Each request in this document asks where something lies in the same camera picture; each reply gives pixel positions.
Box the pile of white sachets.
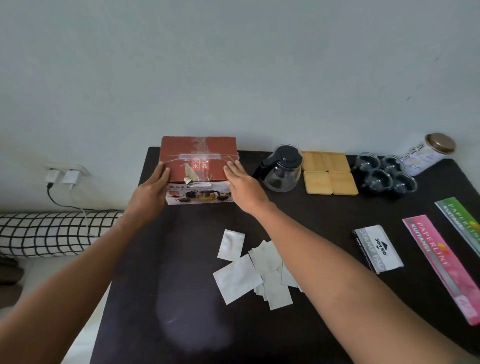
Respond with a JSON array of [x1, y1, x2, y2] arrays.
[[212, 229, 305, 311]]

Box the white charger cable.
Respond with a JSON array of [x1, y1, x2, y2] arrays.
[[69, 184, 95, 238]]

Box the black and white stamp pad box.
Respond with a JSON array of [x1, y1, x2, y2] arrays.
[[352, 224, 405, 275]]

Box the person's right hand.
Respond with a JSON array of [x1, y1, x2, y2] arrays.
[[223, 160, 272, 218]]

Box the pink receipt book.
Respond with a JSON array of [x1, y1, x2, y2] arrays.
[[402, 215, 480, 326]]

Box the white wall socket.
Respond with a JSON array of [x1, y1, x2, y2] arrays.
[[44, 162, 91, 181]]

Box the green receipt book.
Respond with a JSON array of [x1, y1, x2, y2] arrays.
[[434, 197, 480, 259]]

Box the red cardboard tea set box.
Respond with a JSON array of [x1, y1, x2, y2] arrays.
[[160, 136, 241, 206]]

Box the small glass cup black handle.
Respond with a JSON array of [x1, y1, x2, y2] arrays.
[[352, 152, 382, 178], [391, 172, 418, 200], [362, 169, 394, 196], [380, 155, 406, 177]]

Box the black charger cable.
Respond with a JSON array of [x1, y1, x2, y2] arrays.
[[46, 183, 125, 215]]

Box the glass teapot with black lid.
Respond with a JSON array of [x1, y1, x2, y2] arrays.
[[252, 144, 304, 193]]

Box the white mattress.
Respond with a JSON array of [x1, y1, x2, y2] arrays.
[[0, 257, 113, 364]]

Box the black white grid bolster pillow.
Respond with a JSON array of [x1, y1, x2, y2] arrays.
[[0, 211, 125, 259]]

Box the person's left forearm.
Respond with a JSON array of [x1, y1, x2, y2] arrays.
[[0, 211, 151, 364]]

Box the square bamboo coaster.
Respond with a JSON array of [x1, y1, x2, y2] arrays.
[[303, 170, 334, 195], [328, 172, 359, 196], [301, 151, 329, 173], [325, 152, 352, 173]]

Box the person's left hand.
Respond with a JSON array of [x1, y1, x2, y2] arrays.
[[127, 162, 171, 223]]

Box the glass jar with bronze lid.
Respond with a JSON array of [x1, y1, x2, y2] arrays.
[[400, 133, 457, 177]]

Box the person's right forearm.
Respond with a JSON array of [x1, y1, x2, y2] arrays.
[[247, 202, 480, 364]]

